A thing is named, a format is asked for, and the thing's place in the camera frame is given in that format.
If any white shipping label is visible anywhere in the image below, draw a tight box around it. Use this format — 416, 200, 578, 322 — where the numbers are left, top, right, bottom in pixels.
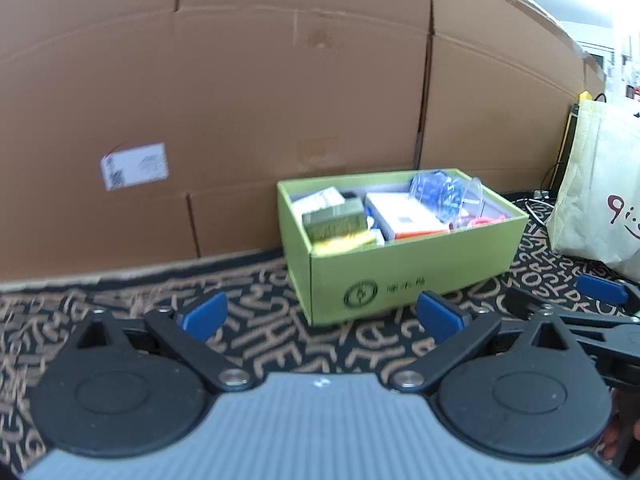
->
100, 143, 170, 192

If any green snack packet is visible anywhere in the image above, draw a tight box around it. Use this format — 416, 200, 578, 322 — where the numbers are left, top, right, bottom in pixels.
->
301, 198, 372, 242

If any grey cable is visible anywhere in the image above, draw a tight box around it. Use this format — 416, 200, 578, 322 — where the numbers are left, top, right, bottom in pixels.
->
515, 189, 557, 221

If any yellow packet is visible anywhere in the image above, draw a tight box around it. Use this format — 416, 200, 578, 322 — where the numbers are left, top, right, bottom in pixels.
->
314, 230, 386, 255

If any yellow and black object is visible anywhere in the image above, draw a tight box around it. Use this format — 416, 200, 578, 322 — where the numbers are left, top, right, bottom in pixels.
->
559, 91, 607, 171

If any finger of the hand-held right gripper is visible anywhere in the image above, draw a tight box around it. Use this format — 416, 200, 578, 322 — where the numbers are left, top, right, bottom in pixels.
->
575, 274, 640, 312
505, 285, 551, 319

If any plain large cardboard box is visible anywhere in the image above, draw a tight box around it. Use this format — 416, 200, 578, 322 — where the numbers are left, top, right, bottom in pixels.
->
417, 0, 608, 196

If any large labelled cardboard box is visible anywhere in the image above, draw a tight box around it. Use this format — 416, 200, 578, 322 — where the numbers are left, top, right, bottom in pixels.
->
0, 0, 433, 281

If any light green shoe box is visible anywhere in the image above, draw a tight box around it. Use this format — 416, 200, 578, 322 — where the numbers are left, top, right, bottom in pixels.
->
276, 168, 530, 327

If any yellow and white box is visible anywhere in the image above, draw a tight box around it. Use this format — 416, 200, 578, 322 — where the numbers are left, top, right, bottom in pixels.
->
291, 186, 347, 217

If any white fabric bag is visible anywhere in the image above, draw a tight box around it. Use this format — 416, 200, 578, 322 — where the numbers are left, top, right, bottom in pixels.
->
546, 100, 640, 282

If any white and orange box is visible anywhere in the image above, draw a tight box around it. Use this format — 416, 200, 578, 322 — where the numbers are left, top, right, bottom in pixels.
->
364, 191, 451, 242

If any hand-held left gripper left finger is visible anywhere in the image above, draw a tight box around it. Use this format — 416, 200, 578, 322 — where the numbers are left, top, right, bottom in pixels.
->
74, 291, 254, 392

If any clear plastic cup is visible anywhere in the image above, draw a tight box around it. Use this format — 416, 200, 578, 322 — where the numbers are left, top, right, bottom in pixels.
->
409, 171, 485, 225

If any black letter-patterned mat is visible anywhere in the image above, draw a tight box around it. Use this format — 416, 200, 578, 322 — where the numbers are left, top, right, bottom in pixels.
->
0, 192, 640, 480

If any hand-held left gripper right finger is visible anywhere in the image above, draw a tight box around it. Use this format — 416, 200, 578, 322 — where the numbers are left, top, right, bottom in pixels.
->
389, 290, 576, 392

